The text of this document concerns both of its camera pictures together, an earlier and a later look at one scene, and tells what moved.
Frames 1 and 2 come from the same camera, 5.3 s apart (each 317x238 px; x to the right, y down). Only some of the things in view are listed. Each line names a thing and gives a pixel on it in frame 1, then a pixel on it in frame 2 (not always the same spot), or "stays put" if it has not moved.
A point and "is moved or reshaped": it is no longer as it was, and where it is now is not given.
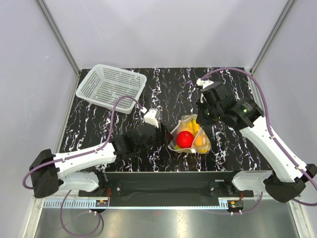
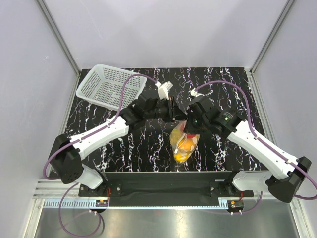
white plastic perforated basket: [104, 85] stays put
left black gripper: [164, 138] -> [172, 116]
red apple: [184, 139] is moved or reshaped
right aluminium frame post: [288, 7] stays put
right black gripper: [201, 103] -> [188, 128]
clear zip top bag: [201, 144] is moved or reshaped
